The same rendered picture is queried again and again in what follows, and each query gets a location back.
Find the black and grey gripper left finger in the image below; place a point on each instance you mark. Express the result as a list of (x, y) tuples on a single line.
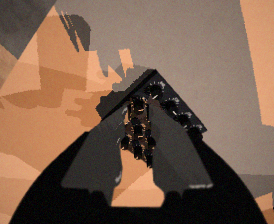
[(91, 163)]

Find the black knob box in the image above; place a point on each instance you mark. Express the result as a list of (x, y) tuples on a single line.
[(153, 89)]

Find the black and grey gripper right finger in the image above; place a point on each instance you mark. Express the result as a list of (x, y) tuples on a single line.
[(184, 163)]

